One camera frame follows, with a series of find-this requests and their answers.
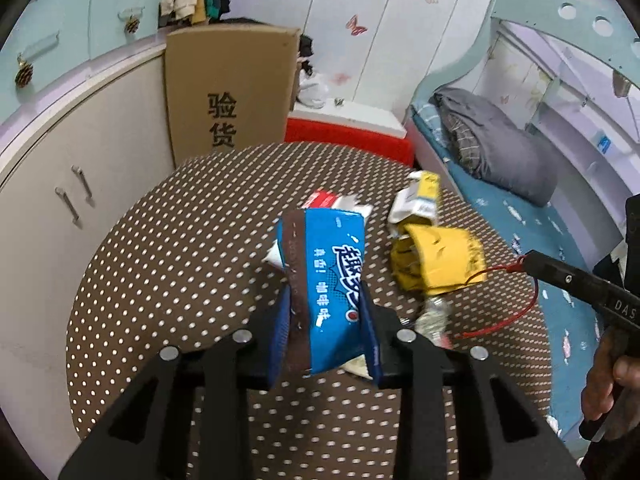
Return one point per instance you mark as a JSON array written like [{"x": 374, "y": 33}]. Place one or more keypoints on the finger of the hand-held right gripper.
[{"x": 560, "y": 272}]

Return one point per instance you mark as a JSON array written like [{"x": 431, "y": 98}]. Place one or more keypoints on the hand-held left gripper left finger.
[{"x": 280, "y": 340}]

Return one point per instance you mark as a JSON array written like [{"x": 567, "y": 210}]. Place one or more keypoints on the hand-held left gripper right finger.
[{"x": 372, "y": 345}]

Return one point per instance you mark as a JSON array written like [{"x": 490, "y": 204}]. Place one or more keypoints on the blue snack packet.
[{"x": 325, "y": 280}]

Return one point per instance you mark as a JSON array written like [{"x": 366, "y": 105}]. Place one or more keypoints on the yellow smiley face packet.
[{"x": 440, "y": 260}]

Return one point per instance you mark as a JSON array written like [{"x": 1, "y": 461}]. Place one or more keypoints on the yellow and white carton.
[{"x": 417, "y": 195}]

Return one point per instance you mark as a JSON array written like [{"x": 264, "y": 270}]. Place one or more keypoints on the person's right hand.
[{"x": 600, "y": 375}]

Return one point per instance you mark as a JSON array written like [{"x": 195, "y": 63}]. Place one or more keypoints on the white paper scrap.
[{"x": 357, "y": 366}]

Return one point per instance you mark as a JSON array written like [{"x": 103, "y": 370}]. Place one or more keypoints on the crumpled silver wrapper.
[{"x": 432, "y": 322}]

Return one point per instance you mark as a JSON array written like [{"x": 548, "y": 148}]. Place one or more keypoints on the grey quilt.
[{"x": 505, "y": 155}]

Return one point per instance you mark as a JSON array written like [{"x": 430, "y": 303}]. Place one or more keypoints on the small blue packet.
[{"x": 603, "y": 144}]

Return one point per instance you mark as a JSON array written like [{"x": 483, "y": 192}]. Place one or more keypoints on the round brown dotted table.
[{"x": 165, "y": 260}]

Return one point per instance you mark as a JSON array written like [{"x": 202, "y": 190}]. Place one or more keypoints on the red and white packet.
[{"x": 325, "y": 200}]

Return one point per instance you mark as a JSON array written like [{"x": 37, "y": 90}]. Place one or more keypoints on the blue plaid pillow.
[{"x": 425, "y": 117}]

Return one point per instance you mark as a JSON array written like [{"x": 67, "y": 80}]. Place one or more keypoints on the red ottoman with white top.
[{"x": 350, "y": 130}]

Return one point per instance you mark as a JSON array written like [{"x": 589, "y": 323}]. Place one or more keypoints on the white crumpled bag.
[{"x": 312, "y": 90}]

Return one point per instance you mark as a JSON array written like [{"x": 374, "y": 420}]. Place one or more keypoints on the large cardboard box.
[{"x": 230, "y": 90}]

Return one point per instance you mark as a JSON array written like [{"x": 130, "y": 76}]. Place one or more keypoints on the pink flower sticker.
[{"x": 340, "y": 79}]

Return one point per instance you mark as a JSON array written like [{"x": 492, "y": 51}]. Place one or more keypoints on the white floor cabinet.
[{"x": 60, "y": 175}]

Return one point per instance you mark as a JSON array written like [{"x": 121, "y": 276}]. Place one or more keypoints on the white wardrobe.
[{"x": 390, "y": 35}]

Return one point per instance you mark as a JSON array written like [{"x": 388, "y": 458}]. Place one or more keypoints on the pink butterfly sticker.
[{"x": 356, "y": 25}]

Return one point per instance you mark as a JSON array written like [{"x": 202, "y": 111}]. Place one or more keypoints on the pinecone ornament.
[
  {"x": 132, "y": 25},
  {"x": 23, "y": 74}
]

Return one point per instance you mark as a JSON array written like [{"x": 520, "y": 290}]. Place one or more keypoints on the light blue drawer unit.
[{"x": 75, "y": 25}]

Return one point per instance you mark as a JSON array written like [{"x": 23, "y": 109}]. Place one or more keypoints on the purple and white wall shelves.
[{"x": 585, "y": 125}]

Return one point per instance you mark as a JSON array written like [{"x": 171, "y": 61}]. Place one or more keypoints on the light blue bunk bed frame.
[{"x": 530, "y": 15}]

